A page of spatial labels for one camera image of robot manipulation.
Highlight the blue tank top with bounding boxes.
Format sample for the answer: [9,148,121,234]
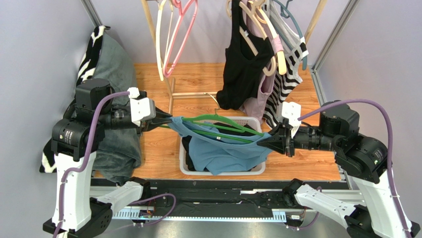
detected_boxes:
[168,117,271,176]

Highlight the cream wooden hanger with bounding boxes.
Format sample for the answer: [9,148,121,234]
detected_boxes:
[155,0,174,81]

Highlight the pink plastic hanger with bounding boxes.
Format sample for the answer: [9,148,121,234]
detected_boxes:
[163,0,199,79]

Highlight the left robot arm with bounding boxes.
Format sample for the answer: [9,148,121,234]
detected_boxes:
[43,79,171,238]

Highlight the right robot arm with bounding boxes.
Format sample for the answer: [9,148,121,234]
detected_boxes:
[259,100,421,238]

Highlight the black white striped tank top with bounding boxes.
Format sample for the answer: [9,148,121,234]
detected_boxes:
[262,0,310,129]

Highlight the cream plastic hanger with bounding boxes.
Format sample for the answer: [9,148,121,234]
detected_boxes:
[223,0,281,83]

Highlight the teal plastic hanger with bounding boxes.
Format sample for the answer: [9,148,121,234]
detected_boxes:
[269,0,309,53]

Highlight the light wooden hanger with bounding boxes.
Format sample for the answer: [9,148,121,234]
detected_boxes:
[243,0,287,75]

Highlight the black tank top on cream hanger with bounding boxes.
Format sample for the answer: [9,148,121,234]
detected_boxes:
[216,0,273,110]

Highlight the wooden clothes rack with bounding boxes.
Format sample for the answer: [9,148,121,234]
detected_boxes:
[141,0,329,116]

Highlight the white plastic basket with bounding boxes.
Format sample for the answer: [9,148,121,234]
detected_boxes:
[179,116,265,177]

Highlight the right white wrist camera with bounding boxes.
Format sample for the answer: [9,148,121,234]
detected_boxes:
[281,102,302,138]

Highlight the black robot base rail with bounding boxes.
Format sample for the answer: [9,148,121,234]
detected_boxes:
[95,178,330,229]

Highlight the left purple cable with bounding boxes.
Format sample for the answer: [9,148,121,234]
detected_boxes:
[52,90,131,238]

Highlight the aluminium frame post left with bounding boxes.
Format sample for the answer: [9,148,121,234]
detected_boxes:
[80,0,103,26]

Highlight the aluminium frame post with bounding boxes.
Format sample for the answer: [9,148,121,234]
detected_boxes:
[80,0,103,26]
[311,0,360,106]

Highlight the aluminium frame post right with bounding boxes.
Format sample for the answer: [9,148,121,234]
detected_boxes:
[311,0,360,106]

